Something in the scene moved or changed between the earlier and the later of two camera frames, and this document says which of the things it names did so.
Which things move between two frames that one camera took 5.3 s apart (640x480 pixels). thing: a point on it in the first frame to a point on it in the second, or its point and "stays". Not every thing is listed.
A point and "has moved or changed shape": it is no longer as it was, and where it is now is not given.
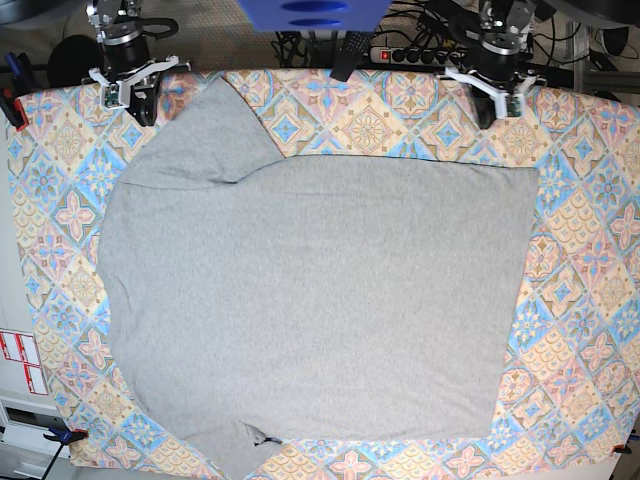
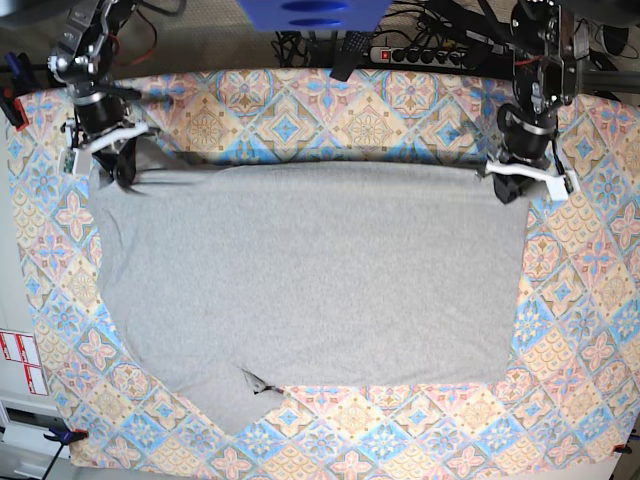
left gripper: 125,55 to 97,113
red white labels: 22,348 stays
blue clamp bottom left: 65,436 stays
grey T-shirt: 260,296 has moved or changed shape
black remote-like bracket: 355,47 stays
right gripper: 493,65 to 525,135
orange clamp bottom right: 623,449 stays
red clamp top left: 17,80 stays
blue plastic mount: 315,15 stays
